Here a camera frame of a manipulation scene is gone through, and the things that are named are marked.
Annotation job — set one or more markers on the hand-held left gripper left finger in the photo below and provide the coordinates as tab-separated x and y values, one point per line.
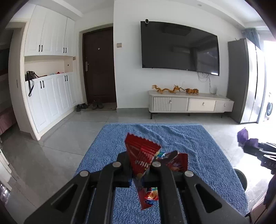
124	172

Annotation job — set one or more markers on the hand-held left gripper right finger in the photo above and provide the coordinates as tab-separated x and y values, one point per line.
155	174

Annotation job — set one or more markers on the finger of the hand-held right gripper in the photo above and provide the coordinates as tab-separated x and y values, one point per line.
252	149

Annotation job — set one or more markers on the purple snack wrapper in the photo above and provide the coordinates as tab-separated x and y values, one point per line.
245	137

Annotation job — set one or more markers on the dark red chip packet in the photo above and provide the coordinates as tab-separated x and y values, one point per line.
149	196

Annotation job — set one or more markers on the red striped snack wrapper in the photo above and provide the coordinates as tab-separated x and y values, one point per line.
140	153

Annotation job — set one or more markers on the round grey waste bin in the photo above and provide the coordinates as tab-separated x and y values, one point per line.
241	178

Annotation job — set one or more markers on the person's right forearm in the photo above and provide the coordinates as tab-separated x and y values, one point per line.
271	191

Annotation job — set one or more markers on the blue towel mat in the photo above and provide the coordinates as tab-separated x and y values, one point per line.
172	137

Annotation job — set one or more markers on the white washing machine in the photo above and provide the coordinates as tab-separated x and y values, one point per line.
269	108

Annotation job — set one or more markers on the grey doormat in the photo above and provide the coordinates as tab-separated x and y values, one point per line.
109	107

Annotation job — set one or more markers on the grey refrigerator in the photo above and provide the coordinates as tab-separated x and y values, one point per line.
243	81

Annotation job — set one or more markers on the white router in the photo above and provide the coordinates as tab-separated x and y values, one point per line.
214	90

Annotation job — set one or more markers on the brown shoe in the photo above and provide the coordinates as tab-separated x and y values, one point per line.
100	105
94	105

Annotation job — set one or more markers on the white television cabinet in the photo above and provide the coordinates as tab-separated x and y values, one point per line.
194	104

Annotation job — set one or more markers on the dark shoe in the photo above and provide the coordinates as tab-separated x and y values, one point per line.
78	108
84	106

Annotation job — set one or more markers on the golden tiger ornament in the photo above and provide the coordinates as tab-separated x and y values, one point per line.
192	91

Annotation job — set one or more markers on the golden dragon ornament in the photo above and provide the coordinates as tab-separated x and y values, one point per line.
160	89
175	89

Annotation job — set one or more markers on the dark brown door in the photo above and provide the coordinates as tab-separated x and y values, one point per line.
99	69

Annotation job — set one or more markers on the blue curtain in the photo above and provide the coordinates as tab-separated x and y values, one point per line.
253	36

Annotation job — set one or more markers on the dark handbag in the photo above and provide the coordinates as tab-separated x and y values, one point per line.
31	75

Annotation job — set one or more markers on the black wall television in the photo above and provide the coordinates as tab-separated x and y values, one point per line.
179	47

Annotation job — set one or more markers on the small white camera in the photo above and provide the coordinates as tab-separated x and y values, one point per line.
147	21

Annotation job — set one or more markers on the white wall cabinet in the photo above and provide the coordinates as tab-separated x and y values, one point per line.
49	32

